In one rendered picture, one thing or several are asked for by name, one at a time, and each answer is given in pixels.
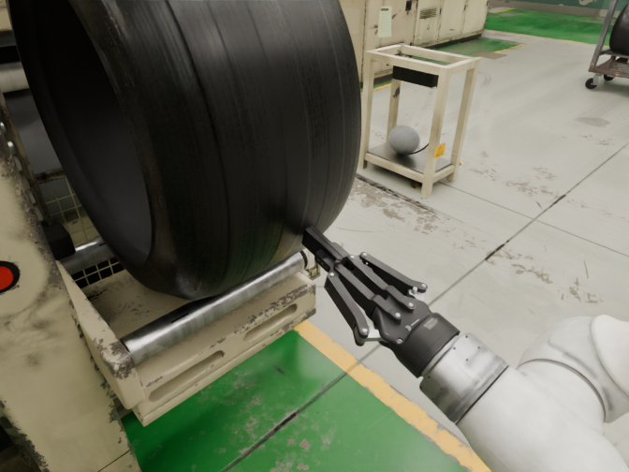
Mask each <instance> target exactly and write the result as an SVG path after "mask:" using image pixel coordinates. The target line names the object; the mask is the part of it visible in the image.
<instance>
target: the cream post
mask: <svg viewBox="0 0 629 472"><path fill-rule="evenodd" d="M0 266H3V267H6V268H8V269H10V271H11V272H12V274H13V280H12V282H11V284H10V285H9V286H8V287H6V288H3V289H0V407H1V408H2V410H3V412H4V413H5V415H6V416H7V418H8V420H9V421H10V423H11V424H12V426H13V428H14V429H15V431H16V432H17V434H18V435H19V437H20V438H21V440H22V442H23V444H24V445H25V447H26V448H27V449H28V450H29V452H30V453H31V455H32V457H33V458H34V460H35V461H36V463H37V465H38V466H39V468H40V470H41V471H42V472H142V471H141V469H140V467H139V463H138V460H137V458H136V455H135V453H134V451H133V449H132V447H131V444H130V442H129V439H128V437H127V434H126V432H125V429H124V427H123V424H122V422H121V419H120V417H119V414H118V412H117V409H116V407H115V405H114V403H113V401H112V398H111V396H110V392H109V389H108V387H107V385H106V382H105V380H104V377H103V376H102V373H101V371H100V370H99V368H98V367H97V365H96V364H95V361H94V358H93V356H92V354H91V351H90V349H89V347H88V345H87V343H86V340H85V338H84V335H83V333H82V330H81V328H80V324H79V322H78V317H79V316H78V314H77V311H76V309H75V306H74V304H73V302H72V300H71V298H70V295H69V293H68V290H67V288H66V284H65V281H64V279H63V277H62V275H61V273H60V270H59V268H58V265H57V263H56V260H55V258H54V256H53V253H52V251H51V248H50V245H49V243H48V240H47V238H46V236H45V233H44V231H43V228H42V227H41V224H40V222H39V219H38V217H37V213H36V211H35V208H34V206H33V203H32V201H31V200H30V198H29V196H28V194H27V192H26V190H25V187H24V185H23V182H22V178H21V175H20V172H19V170H18V167H17V165H16V162H15V160H14V157H13V155H12V152H11V151H10V149H9V146H8V144H7V140H6V137H5V135H4V132H3V130H2V128H1V126H0Z"/></svg>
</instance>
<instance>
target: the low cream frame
mask: <svg viewBox="0 0 629 472"><path fill-rule="evenodd" d="M392 54H394V55H392ZM405 54H409V55H414V56H418V57H423V58H428V59H432V60H437V61H442V62H447V63H451V65H446V64H441V63H436V62H432V61H427V60H422V59H417V58H405V57H403V56H404V55H405ZM375 62H380V63H384V64H389V65H393V71H392V82H391V91H390V101H389V111H388V130H387V140H386V141H385V142H382V143H380V144H378V145H375V146H374V147H371V148H369V140H370V128H371V115H372V102H373V77H374V64H375ZM479 62H480V58H475V57H469V56H463V55H458V54H454V53H448V52H439V51H434V50H428V49H423V48H418V47H413V46H408V45H404V44H396V45H393V46H388V47H385V48H380V49H376V50H371V51H366V52H365V63H364V79H363V95H362V110H361V142H360V151H359V159H358V167H359V168H360V169H363V170H364V169H366V168H367V167H368V161H369V162H372V163H374V164H375V165H378V166H380V167H383V168H385V169H388V170H392V171H394V172H397V173H399V174H401V175H403V176H406V177H408V178H411V179H413V180H416V181H418V182H421V183H423V184H422V189H421V194H422V195H424V196H426V197H428V196H429V195H430V194H431V193H432V184H433V183H435V182H437V181H438V180H440V179H442V178H444V177H446V176H447V180H449V181H451V182H454V181H456V180H457V175H458V169H459V164H460V160H461V151H462V146H463V142H464V137H465V132H466V127H467V123H468V118H469V113H470V109H471V104H472V99H473V94H474V90H475V81H476V76H477V71H478V67H479ZM465 70H467V72H466V78H465V83H464V87H463V93H462V98H461V107H460V112H459V118H458V122H457V128H456V133H455V138H454V143H453V148H452V154H451V158H450V161H449V160H446V159H444V158H442V157H440V156H442V155H444V152H445V147H446V141H445V142H443V143H441V144H440V139H441V133H442V127H443V121H444V116H445V110H446V100H447V94H448V88H449V83H450V77H451V75H454V74H457V73H460V72H462V71H465ZM401 81H406V82H410V83H413V84H417V85H422V86H426V87H430V88H432V87H435V86H436V89H437V91H436V98H435V103H434V110H433V117H432V128H431V134H430V140H429V143H428V144H427V145H426V146H425V147H423V148H422V149H420V150H418V149H417V148H418V146H419V144H420V137H419V135H418V133H417V131H416V130H415V129H414V128H412V127H411V126H409V125H397V117H398V108H399V99H400V91H401ZM396 125H397V126H396ZM426 147H428V152H427V153H426V152H423V151H422V150H424V149H425V148H426Z"/></svg>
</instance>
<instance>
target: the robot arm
mask: <svg viewBox="0 0 629 472"><path fill-rule="evenodd" d="M301 243H302V244H303V245H304V246H305V247H306V248H307V249H308V250H309V251H310V252H311V253H312V254H313V255H314V260H315V262H316V263H317V264H319V265H320V266H321V267H322V268H323V269H324V270H325V271H326V272H327V273H328V274H327V277H326V281H325V284H324V289H325V290H326V292H327V293H328V294H329V296H330V297H331V299H332V300H333V302H334V303H335V305H336V306H337V308H338V310H339V311H340V313H341V314H342V316H343V317H344V319H345V321H346V322H347V324H348V325H349V327H350V328H351V330H352V332H353V336H354V340H355V343H356V345H357V346H359V347H363V346H364V344H365V342H377V341H378V343H379V344H380V345H381V346H383V347H387V348H389V349H390V350H392V352H393V353H394V355H395V356H396V358H397V360H398V361H399V362H400V363H401V364H402V365H403V366H404V367H405V368H406V369H407V370H408V371H409V372H410V373H411V374H412V375H413V376H415V377H416V378H420V377H421V376H422V377H423V379H422V380H421V382H420V384H419V389H420V390H421V391H422V392H423V393H424V394H425V395H426V396H427V397H428V398H429V399H430V400H431V401H432V402H433V403H434V404H435V405H436V406H437V407H438V408H439V409H440V410H441V411H442V412H443V413H444V414H445V415H446V417H447V418H448V419H449V420H450V421H452V422H453V423H455V422H456V421H457V420H458V421H457V422H456V423H455V425H456V426H457V427H458V428H459V430H460V431H461V432H462V433H463V435H464V436H465V438H466V439H467V441H468V442H469V444H470V446H471V448H472V449H473V451H474V452H475V454H476V455H477V456H478V457H479V458H480V459H481V461H482V462H483V463H484V464H485V465H486V466H487V467H488V468H489V469H490V470H491V471H492V472H629V468H628V466H627V465H626V463H625V461H624V460H623V458H622V457H621V455H620V454H619V452H618V451H617V449H616V448H615V447H614V446H613V445H612V444H611V443H610V442H609V441H608V440H607V439H606V438H605V437H604V435H605V429H604V423H605V422H606V423H612V422H613V421H615V420H617V419H618V418H620V417H621V416H623V415H625V414H627V413H628V412H629V322H624V321H620V320H617V319H616V318H614V317H611V316H608V315H602V316H598V317H570V318H567V319H564V320H562V321H559V322H557V323H555V324H554V325H552V326H551V327H549V328H548V329H547V330H545V331H544V332H543V333H542V334H541V335H540V336H539V337H538V338H537V339H536V340H535V341H534V342H533V343H532V344H531V346H530V347H529V348H528V349H527V351H526V352H525V354H524V355H523V356H522V358H521V359H520V361H519V364H518V367H517V369H514V368H513V367H512V366H510V365H508V363H506V362H505V360H504V359H503V358H502V357H499V356H498V355H497V354H496V353H494V352H493V351H492V350H491V349H490V348H489V347H487V346H486V345H485V344H484V343H483V342H481V341H480V340H479V339H478V338H477V337H476V336H474V335H473V334H472V333H470V332H467V333H466V334H464V335H463V336H462V337H461V338H459V334H460V332H461V331H459V330H458V329H457V328H456V327H455V326H454V325H452V324H451V323H450V322H449V321H448V320H447V319H446V318H444V317H443V316H442V315H441V314H439V313H437V312H434V313H433V312H432V311H431V310H430V308H429V306H428V305H427V304H426V303H425V302H424V294H425V292H426V291H427V289H428V286H427V285H426V284H424V283H421V282H418V281H416V280H413V279H410V278H409V277H407V276H405V275H404V274H402V273H400V272H398V271H396V270H395V269H393V268H391V267H390V266H388V265H387V264H385V263H384V262H382V261H380V260H379V259H377V258H375V257H373V256H371V255H370V254H368V253H366V252H361V253H360V255H357V256H355V255H350V254H349V253H348V252H346V251H345V250H344V249H343V248H342V247H341V246H340V245H339V244H337V243H335V242H331V241H330V240H329V239H328V238H327V237H326V236H325V235H324V234H323V233H321V232H320V231H319V230H318V229H317V228H316V227H315V226H310V227H309V228H307V229H305V231H304V233H303V238H302V242H301ZM366 263H368V264H366ZM357 304H358V305H359V306H360V307H361V308H362V309H363V310H364V311H365V314H366V316H367V317H368V318H369V319H370V320H371V321H372V322H373V326H374V328H373V327H372V323H371V322H369V321H368V322H367V320H366V318H365V316H364V315H363V313H362V312H361V310H360V309H359V307H358V306H357ZM507 365H508V366H507ZM502 371H503V372H502Z"/></svg>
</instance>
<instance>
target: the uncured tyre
mask: <svg viewBox="0 0 629 472"><path fill-rule="evenodd" d="M6 5H7V13H8V17H9V21H10V25H11V29H12V33H13V36H14V39H15V43H16V47H17V50H18V54H19V56H20V59H21V62H22V68H23V71H24V74H25V77H26V79H27V82H28V85H29V88H30V91H31V93H32V96H33V99H34V101H35V103H36V106H37V110H38V113H39V116H40V118H41V121H42V123H43V125H44V127H45V130H46V132H47V134H48V137H49V139H50V141H51V145H52V147H53V150H54V152H55V153H56V155H57V157H58V159H59V162H60V164H61V166H62V168H63V170H64V172H65V174H66V177H67V179H68V181H69V182H70V184H71V186H72V188H73V190H74V192H75V194H76V196H77V197H78V199H79V201H80V204H81V206H82V207H83V209H84V211H85V212H86V213H87V215H88V217H89V218H90V220H91V222H92V223H93V225H94V227H95V229H96V230H97V232H98V233H99V235H100V237H101V238H102V239H103V241H104V242H105V244H106V245H107V247H108V248H109V249H110V251H111V253H112V254H113V255H114V256H115V257H116V258H117V259H118V260H119V262H120V263H121V264H122V265H123V266H124V268H125V269H126V270H127V271H128V272H129V273H130V274H131V275H132V276H133V277H134V278H135V279H136V280H138V281H139V282H140V283H141V284H142V285H143V286H145V287H147V288H149V289H151V290H154V291H158V292H162V293H165V294H168V295H171V296H175V297H178V298H182V299H185V300H191V301H193V300H199V299H203V298H208V297H211V296H216V295H219V294H222V293H224V292H226V291H228V290H230V289H231V288H234V287H236V286H237V285H239V284H241V283H242V282H244V281H246V280H248V279H250V278H252V277H254V276H255V275H257V274H259V273H262V272H264V271H266V270H267V269H268V268H270V267H272V266H274V265H276V264H277V263H279V262H281V261H283V260H285V259H287V258H289V257H291V256H293V255H295V254H297V253H299V252H300V251H301V250H303V249H305V248H306V247H305V246H304V245H303V244H302V243H301V242H302V238H303V233H304V231H305V229H307V228H309V227H310V226H315V227H316V228H317V229H318V230H319V231H320V232H321V233H324V232H325V231H326V230H327V229H328V228H329V227H330V226H331V225H332V224H333V222H334V221H335V220H336V219H337V217H338V216H339V214H340V213H341V211H342V209H343V208H344V206H345V204H346V202H347V199H348V197H349V194H350V192H351V189H352V186H353V183H354V180H355V177H356V172H357V168H358V159H359V151H360V142H361V96H360V84H359V76H358V65H357V59H356V55H355V51H354V46H353V42H352V39H351V36H350V33H349V29H348V26H347V23H346V20H345V17H344V13H343V10H342V7H341V4H340V2H339V0H6Z"/></svg>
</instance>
